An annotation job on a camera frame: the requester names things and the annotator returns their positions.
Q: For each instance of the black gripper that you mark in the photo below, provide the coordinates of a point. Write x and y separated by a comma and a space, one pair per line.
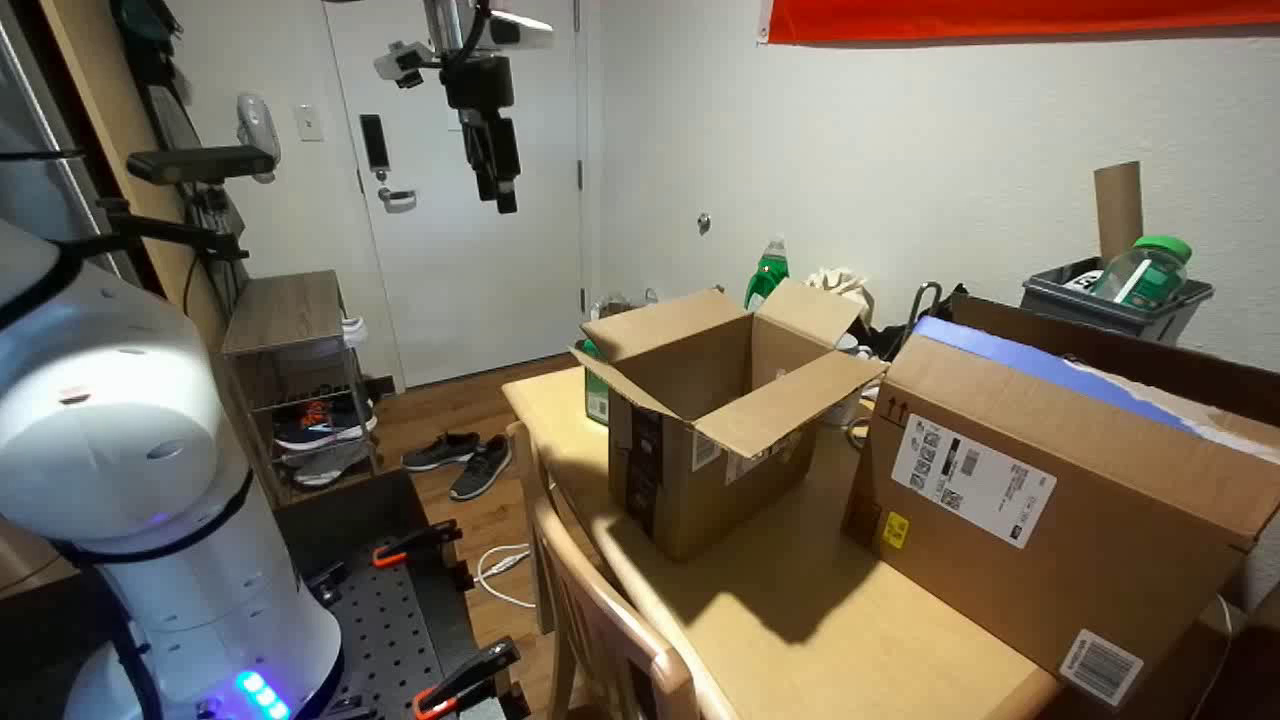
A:
490, 142

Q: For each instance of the red wall banner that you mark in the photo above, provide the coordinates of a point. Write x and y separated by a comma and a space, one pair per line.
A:
1014, 17

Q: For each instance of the white light switch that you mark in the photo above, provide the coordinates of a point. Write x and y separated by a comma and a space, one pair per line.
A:
311, 126

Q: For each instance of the small cardboard box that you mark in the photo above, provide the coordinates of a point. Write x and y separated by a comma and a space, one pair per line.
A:
704, 467

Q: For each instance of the blue orange sneaker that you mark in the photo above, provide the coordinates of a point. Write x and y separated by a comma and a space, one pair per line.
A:
318, 425

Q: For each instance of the dark slip-on shoe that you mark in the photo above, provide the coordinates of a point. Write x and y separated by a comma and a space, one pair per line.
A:
482, 470
442, 450

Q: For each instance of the black bar camera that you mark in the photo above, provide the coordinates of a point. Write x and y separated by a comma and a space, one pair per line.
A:
203, 160

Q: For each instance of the green dish soap bottle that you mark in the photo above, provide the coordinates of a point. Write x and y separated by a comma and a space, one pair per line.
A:
767, 277

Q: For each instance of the clear jar green lid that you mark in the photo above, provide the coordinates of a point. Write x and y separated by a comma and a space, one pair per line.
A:
1145, 270

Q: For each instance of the light wooden chair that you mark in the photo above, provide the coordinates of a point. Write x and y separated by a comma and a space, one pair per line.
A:
587, 601

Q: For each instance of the black door lock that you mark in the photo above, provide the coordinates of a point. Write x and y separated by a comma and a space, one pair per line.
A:
373, 147

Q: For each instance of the white cloth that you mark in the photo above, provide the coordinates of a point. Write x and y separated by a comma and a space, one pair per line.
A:
837, 291

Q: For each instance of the gray white sneaker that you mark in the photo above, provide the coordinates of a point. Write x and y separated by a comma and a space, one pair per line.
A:
328, 460

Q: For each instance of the large cardboard box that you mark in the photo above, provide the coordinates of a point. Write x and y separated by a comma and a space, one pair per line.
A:
1092, 532

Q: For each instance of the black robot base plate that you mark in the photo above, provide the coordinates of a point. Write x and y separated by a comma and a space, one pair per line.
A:
385, 627

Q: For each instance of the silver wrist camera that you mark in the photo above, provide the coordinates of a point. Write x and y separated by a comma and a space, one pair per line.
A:
407, 63

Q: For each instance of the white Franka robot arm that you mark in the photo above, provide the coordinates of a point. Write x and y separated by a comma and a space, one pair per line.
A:
120, 441

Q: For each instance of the gray plastic bin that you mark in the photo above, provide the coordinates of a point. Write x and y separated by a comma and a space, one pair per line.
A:
1145, 313

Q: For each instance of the upright cardboard piece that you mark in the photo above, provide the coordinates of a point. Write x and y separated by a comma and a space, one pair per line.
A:
1118, 206

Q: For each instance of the black camera stand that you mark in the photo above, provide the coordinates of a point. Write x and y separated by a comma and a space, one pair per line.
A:
186, 229

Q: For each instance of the white door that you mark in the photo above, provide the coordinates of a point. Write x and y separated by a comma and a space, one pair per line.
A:
455, 280

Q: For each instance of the wooden shoe shelf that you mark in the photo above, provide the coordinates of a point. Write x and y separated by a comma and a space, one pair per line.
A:
286, 313

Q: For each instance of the brown wooden plank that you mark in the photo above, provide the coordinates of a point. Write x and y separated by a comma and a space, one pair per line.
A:
99, 80

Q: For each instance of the black orange clamp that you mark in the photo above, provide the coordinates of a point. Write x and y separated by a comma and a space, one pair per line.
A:
402, 551
464, 674

